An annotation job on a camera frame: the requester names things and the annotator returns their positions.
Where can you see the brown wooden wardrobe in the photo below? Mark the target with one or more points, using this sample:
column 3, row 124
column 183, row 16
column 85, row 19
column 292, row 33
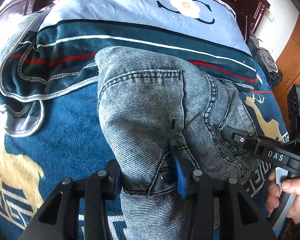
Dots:
column 289, row 64

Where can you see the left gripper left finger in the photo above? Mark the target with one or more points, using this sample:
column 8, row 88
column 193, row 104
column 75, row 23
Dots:
column 57, row 218

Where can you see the pile of dark clothes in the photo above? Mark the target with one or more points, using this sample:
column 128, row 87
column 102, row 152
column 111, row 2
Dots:
column 263, row 57

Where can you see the blue deer pattern blanket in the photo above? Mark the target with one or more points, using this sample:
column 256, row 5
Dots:
column 70, row 143

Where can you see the right hand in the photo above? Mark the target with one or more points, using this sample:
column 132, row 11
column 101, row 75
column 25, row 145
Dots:
column 290, row 186

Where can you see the white wall switch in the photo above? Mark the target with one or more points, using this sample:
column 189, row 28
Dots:
column 269, row 15

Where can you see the light blue pillow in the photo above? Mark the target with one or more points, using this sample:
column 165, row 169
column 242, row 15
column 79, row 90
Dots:
column 13, row 32
column 61, row 59

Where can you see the grey denim pants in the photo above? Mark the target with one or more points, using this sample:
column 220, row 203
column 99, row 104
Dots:
column 149, row 102

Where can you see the right light blue pillow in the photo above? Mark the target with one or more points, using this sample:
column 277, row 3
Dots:
column 61, row 59

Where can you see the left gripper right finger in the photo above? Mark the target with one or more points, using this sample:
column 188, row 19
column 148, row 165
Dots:
column 239, row 218

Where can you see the left light blue pillow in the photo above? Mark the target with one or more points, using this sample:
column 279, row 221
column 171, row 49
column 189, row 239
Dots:
column 13, row 32

